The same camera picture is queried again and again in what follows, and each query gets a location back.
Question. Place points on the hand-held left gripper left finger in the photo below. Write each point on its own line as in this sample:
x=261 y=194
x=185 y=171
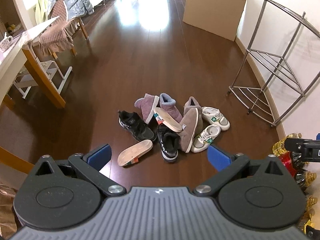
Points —
x=100 y=155

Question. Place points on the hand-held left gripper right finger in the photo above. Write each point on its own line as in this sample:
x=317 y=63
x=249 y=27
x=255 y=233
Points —
x=217 y=158

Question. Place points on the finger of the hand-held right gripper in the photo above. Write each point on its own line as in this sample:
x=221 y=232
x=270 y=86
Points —
x=293 y=145

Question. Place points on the white sneaker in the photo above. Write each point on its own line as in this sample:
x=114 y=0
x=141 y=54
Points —
x=206 y=138
x=216 y=117

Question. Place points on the striped slide sandal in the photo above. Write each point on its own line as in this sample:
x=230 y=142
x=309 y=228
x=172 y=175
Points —
x=135 y=152
x=167 y=119

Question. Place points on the grey plush boot with tag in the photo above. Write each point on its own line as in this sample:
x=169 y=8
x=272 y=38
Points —
x=190 y=127

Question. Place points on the black sneaker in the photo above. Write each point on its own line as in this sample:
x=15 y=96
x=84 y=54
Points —
x=136 y=126
x=168 y=142

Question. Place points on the grey plush ankle boot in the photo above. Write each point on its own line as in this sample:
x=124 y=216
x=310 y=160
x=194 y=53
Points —
x=191 y=103

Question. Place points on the purple knit ankle boot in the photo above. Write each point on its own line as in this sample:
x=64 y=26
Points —
x=145 y=106
x=171 y=110

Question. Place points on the metal corner rack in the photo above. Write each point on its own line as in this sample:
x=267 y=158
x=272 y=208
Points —
x=231 y=88

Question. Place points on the yellow oil bottle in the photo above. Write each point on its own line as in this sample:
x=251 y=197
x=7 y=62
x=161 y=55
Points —
x=283 y=145

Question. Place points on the wooden furniture board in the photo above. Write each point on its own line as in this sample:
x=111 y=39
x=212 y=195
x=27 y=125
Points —
x=12 y=158

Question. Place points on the white step stool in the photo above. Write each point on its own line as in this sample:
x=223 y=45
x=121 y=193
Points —
x=51 y=67

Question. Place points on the white-topped wooden table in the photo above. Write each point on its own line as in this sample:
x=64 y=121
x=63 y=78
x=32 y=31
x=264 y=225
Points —
x=37 y=72

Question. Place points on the chair with pink quilted cover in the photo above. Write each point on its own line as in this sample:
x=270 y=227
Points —
x=53 y=37

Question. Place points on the patterned white mug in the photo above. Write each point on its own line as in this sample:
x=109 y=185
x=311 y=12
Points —
x=5 y=43

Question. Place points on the cardboard box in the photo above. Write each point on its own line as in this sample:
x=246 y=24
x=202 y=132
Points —
x=212 y=7

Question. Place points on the grey-blue puffer jacket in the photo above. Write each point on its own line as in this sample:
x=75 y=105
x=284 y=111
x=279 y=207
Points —
x=75 y=0

